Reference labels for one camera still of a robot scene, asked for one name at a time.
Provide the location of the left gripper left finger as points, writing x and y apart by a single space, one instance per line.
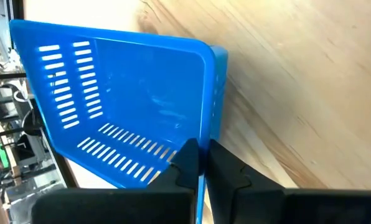
126 207

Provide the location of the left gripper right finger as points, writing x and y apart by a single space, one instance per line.
251 205

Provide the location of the blue plastic basket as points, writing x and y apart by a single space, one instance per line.
142 93

